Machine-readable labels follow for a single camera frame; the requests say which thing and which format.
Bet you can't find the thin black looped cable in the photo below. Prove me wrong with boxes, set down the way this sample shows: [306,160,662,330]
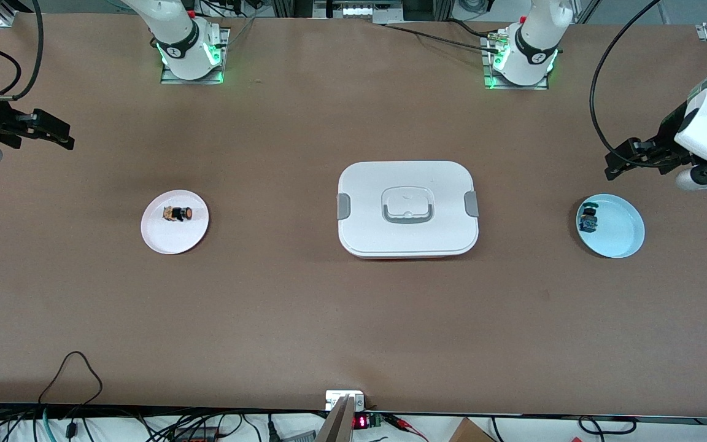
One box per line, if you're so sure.
[37,351,104,406]

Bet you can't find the white lunch box grey latches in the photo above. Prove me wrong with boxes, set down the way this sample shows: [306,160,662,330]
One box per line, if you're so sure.
[337,161,480,260]

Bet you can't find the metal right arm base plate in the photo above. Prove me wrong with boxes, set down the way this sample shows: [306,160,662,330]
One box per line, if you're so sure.
[160,28,231,85]

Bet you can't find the pink round plate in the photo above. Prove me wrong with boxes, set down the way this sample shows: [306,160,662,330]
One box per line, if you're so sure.
[141,190,210,255]

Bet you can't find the light blue round plate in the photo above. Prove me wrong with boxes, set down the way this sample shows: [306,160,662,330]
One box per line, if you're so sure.
[576,193,646,259]

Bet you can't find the black cable on table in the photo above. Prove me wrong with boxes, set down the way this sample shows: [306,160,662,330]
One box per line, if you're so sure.
[384,23,504,53]

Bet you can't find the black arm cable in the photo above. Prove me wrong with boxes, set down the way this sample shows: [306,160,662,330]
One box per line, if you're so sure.
[590,0,664,154]
[0,0,44,102]

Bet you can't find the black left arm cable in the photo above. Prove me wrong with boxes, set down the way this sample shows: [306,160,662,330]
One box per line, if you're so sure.
[590,0,664,154]

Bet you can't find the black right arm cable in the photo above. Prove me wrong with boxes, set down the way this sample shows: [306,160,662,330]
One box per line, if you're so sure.
[0,0,44,102]

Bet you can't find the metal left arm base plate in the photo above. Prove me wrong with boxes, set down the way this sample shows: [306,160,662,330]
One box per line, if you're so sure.
[482,31,549,91]

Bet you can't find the aluminium camera post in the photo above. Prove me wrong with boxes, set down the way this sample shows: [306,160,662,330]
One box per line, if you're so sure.
[315,395,354,442]

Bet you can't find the green push-button switch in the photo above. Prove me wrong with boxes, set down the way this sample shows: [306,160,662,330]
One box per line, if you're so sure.
[579,201,600,234]

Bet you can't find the white post mount bracket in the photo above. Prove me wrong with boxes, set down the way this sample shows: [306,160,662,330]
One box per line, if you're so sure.
[325,390,365,411]

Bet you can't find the red clip lead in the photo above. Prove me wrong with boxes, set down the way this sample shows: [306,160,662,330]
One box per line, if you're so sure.
[389,414,429,440]

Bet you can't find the brown cardboard piece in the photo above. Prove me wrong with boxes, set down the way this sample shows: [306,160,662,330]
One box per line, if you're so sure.
[449,417,495,442]

